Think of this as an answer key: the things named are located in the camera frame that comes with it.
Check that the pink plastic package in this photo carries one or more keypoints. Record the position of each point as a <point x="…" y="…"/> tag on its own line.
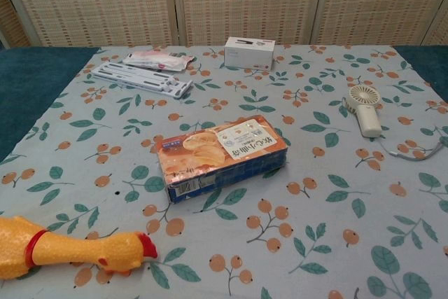
<point x="154" y="60"/>

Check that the floral patterned tablecloth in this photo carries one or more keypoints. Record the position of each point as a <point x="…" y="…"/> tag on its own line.
<point x="245" y="103"/>

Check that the small white handheld fan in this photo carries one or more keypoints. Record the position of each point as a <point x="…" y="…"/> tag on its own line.
<point x="367" y="117"/>

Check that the yellow rubber chicken toy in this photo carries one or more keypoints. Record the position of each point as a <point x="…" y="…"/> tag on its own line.
<point x="70" y="250"/>

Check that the white folding laptop stand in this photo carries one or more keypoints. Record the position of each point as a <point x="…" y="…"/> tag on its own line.
<point x="140" y="78"/>

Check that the orange cookie box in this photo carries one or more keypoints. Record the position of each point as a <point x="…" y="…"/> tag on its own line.
<point x="217" y="152"/>

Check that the white stapler box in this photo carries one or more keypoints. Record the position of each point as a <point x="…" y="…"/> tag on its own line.
<point x="248" y="55"/>

